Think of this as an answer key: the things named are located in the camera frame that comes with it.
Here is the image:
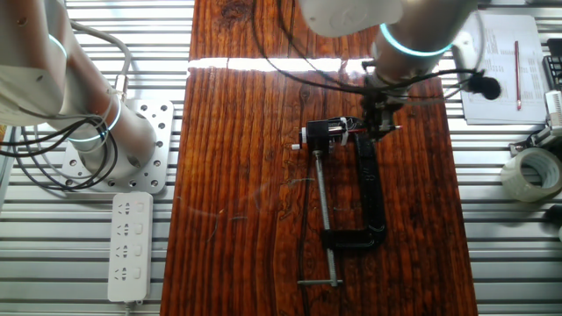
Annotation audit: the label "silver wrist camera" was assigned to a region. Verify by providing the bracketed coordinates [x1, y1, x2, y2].
[450, 29, 480, 75]

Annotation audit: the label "red pen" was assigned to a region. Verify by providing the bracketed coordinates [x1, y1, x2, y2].
[513, 39, 524, 112]

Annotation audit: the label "clear tape roll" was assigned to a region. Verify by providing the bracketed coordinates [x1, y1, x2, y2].
[500, 147, 562, 204]

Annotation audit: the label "printed white paper sheets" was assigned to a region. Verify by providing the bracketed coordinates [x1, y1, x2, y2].
[453, 12, 551, 126]

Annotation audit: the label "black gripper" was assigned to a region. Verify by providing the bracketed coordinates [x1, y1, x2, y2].
[362, 91, 401, 142]

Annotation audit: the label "brown wooden board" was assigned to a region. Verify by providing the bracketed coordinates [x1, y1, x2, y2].
[159, 0, 479, 316]

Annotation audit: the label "grey cable with connector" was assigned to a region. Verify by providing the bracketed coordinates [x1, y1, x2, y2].
[69, 19, 133, 104]

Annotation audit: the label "silver ribbed camera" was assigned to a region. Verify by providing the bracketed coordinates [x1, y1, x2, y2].
[544, 89, 562, 133]

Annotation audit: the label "small metal bracket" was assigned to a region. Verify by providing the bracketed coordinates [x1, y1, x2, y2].
[508, 126, 558, 158]

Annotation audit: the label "white power strip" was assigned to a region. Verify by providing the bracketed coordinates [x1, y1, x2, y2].
[106, 190, 155, 316]

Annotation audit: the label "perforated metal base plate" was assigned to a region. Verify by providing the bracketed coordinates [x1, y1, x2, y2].
[60, 98, 176, 196]

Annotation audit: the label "black keyboard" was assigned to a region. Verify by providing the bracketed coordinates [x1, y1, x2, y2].
[542, 38, 562, 91]

